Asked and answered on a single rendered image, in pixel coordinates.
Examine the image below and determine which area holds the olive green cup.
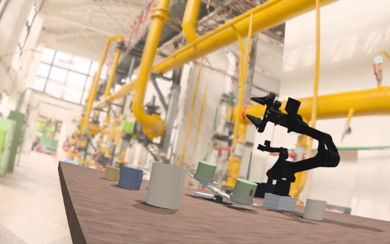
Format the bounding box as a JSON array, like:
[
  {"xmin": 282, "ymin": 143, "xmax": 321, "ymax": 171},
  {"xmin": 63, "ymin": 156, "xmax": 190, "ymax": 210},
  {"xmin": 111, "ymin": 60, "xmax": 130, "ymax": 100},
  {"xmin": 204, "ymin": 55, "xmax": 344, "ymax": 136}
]
[
  {"xmin": 232, "ymin": 179, "xmax": 258, "ymax": 200},
  {"xmin": 196, "ymin": 160, "xmax": 217, "ymax": 179}
]

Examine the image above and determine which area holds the blue cylinder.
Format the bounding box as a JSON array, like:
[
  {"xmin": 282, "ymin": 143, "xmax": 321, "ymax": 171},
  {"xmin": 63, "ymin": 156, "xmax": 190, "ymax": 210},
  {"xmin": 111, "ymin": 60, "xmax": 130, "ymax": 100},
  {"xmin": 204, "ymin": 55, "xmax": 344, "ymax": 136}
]
[{"xmin": 118, "ymin": 165, "xmax": 143, "ymax": 191}]

